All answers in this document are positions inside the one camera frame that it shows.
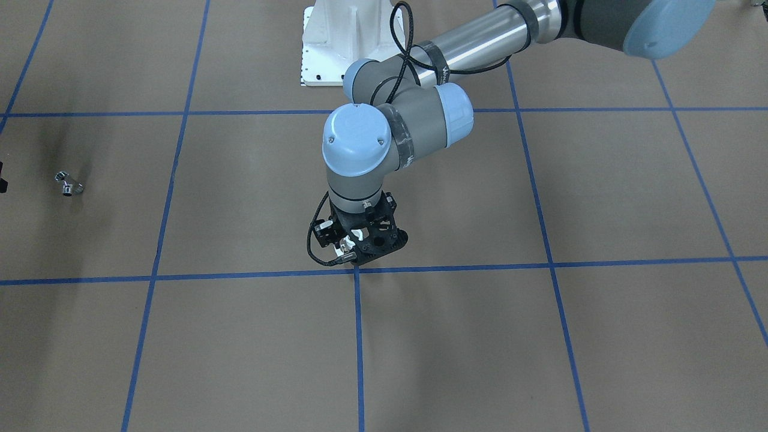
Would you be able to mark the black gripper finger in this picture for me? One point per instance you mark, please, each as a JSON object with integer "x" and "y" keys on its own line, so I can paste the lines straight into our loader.
{"x": 3, "y": 181}

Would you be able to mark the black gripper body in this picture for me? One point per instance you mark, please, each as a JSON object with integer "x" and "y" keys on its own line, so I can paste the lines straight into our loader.
{"x": 326, "y": 234}

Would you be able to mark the small metal pipe fitting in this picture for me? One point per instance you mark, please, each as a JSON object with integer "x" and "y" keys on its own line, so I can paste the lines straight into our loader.
{"x": 69, "y": 186}

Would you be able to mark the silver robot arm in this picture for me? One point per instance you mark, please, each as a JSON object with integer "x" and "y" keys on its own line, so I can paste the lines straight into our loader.
{"x": 409, "y": 106}

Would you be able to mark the brown paper table mat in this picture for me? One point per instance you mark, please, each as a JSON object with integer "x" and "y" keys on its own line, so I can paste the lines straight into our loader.
{"x": 592, "y": 257}

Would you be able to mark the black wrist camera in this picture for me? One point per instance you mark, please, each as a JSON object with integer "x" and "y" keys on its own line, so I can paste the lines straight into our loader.
{"x": 326, "y": 232}

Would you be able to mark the white camera stand column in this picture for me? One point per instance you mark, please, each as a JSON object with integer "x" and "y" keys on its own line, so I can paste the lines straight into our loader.
{"x": 338, "y": 33}

